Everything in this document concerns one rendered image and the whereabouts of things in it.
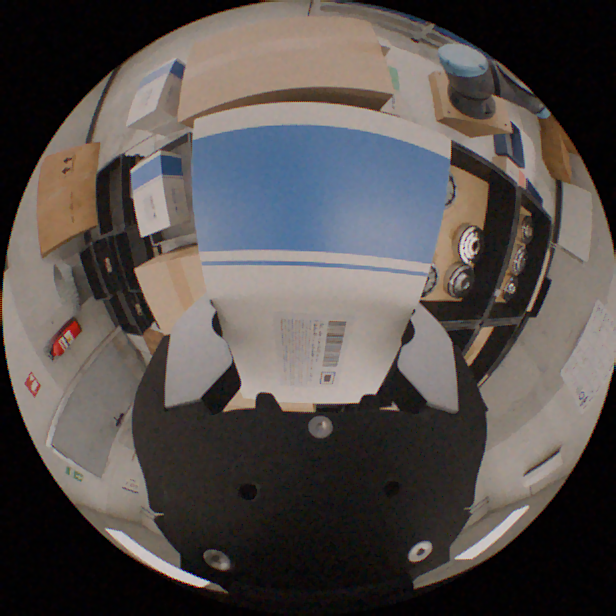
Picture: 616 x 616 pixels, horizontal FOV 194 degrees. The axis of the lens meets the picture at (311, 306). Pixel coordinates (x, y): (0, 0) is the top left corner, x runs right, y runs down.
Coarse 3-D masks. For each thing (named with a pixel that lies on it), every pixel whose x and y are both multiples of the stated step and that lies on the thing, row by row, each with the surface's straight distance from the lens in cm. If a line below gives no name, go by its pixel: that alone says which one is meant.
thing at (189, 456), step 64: (192, 448) 5; (256, 448) 5; (320, 448) 5; (384, 448) 5; (448, 448) 6; (192, 512) 5; (256, 512) 5; (320, 512) 4; (384, 512) 5; (448, 512) 6; (256, 576) 5; (320, 576) 5; (384, 576) 5
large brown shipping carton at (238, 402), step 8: (240, 392) 70; (232, 400) 78; (240, 400) 76; (248, 400) 74; (232, 408) 85; (240, 408) 83; (288, 408) 74; (296, 408) 74; (304, 408) 73; (312, 408) 73
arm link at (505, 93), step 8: (496, 64) 57; (504, 72) 54; (504, 80) 56; (512, 80) 53; (520, 80) 53; (504, 88) 56; (512, 88) 56; (520, 88) 54; (528, 88) 53; (504, 96) 58; (512, 96) 57; (520, 96) 56; (528, 96) 55; (536, 96) 54; (520, 104) 59; (528, 104) 58; (536, 104) 57; (536, 112) 60; (544, 112) 59
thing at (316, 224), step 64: (256, 128) 9; (320, 128) 9; (384, 128) 9; (192, 192) 10; (256, 192) 8; (320, 192) 8; (384, 192) 9; (256, 256) 9; (320, 256) 8; (384, 256) 9; (256, 320) 10; (320, 320) 10; (384, 320) 11; (256, 384) 15; (320, 384) 14
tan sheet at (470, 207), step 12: (456, 168) 54; (456, 180) 53; (468, 180) 56; (480, 180) 60; (468, 192) 56; (480, 192) 60; (456, 204) 53; (468, 204) 56; (480, 204) 60; (444, 216) 50; (456, 216) 53; (468, 216) 56; (480, 216) 60; (444, 228) 51; (456, 228) 54; (444, 240) 52; (444, 252) 53; (444, 264) 54; (468, 264) 60; (432, 300) 57; (444, 300) 60; (456, 300) 64
